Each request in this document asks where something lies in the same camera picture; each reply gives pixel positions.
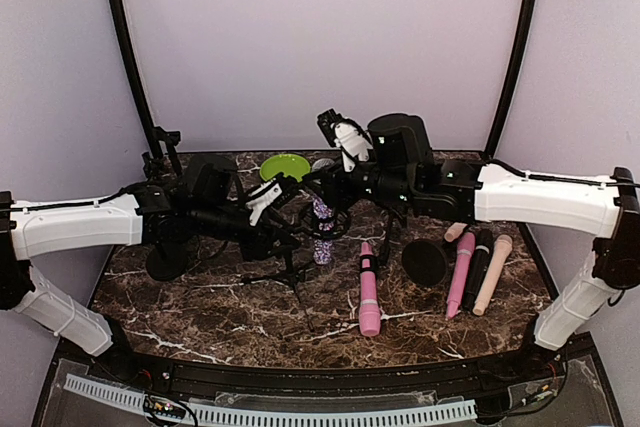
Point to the pink microphone front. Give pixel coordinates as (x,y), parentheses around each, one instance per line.
(369,314)

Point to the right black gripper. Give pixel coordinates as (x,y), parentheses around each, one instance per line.
(335,191)

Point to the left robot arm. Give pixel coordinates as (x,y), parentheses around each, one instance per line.
(205,199)

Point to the purple glitter microphone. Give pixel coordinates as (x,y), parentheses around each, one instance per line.
(322,215)

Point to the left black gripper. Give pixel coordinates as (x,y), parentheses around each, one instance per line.
(258,248)

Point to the pink microphone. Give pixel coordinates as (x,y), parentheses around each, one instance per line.
(465,249)
(369,314)

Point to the black frame post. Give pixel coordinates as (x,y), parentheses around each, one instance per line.
(521,35)
(128,57)

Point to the black tripod mic stand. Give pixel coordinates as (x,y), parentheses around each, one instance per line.
(296,251)

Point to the black microphone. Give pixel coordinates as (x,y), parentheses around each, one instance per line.
(484,241)

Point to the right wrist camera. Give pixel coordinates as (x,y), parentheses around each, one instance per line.
(346,135)

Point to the green plate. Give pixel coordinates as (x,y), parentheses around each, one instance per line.
(292,165)

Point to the right black frame post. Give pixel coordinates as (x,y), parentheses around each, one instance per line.
(521,35)

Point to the black round-base mic stand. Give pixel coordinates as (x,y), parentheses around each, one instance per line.
(171,140)

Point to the white cable duct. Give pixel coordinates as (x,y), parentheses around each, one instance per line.
(260,410)

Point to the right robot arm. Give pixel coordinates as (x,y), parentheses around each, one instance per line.
(390,162)

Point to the left black frame post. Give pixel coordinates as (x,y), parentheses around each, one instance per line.
(128,57)

